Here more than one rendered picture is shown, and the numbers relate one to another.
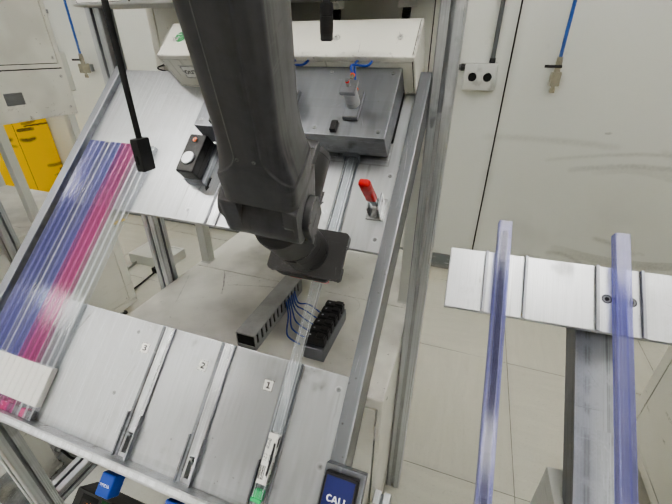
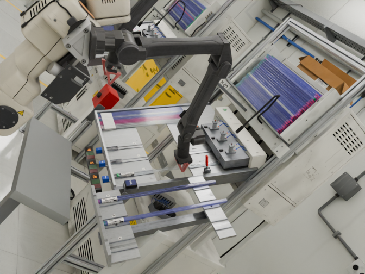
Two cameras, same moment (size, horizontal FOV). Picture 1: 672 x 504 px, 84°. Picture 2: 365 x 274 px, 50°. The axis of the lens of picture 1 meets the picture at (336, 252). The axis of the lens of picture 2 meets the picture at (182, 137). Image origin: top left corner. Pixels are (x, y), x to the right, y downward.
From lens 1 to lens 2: 1.43 m
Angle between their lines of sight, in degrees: 35
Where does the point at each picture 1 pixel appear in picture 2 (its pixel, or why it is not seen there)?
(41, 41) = not seen: hidden behind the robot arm
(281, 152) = (190, 117)
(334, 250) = (186, 159)
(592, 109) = not seen: outside the picture
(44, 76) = (196, 86)
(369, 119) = (228, 156)
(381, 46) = (251, 149)
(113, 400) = (117, 142)
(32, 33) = not seen: hidden behind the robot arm
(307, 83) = (230, 141)
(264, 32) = (197, 104)
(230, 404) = (133, 163)
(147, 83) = (208, 111)
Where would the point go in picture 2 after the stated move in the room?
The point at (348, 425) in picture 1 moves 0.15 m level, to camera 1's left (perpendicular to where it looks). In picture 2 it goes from (146, 184) to (131, 160)
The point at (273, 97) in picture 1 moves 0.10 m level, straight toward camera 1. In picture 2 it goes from (194, 110) to (184, 104)
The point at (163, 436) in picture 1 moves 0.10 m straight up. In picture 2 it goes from (116, 155) to (130, 141)
